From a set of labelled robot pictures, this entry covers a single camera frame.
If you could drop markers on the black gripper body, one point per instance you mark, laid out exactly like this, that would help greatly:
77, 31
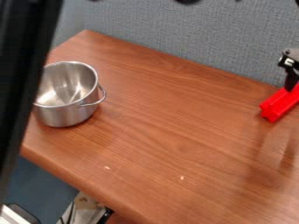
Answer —
290, 58

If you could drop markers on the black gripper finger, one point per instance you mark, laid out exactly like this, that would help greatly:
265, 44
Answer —
292, 79

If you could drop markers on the red plastic block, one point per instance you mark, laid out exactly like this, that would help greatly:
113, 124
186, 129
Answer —
280, 103

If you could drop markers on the stainless steel pot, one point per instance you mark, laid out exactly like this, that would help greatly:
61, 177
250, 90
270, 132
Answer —
70, 94

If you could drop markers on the black white floor object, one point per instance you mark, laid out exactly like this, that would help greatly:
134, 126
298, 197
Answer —
13, 214

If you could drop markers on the table leg frame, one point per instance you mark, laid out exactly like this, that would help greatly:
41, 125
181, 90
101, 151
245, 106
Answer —
86, 211

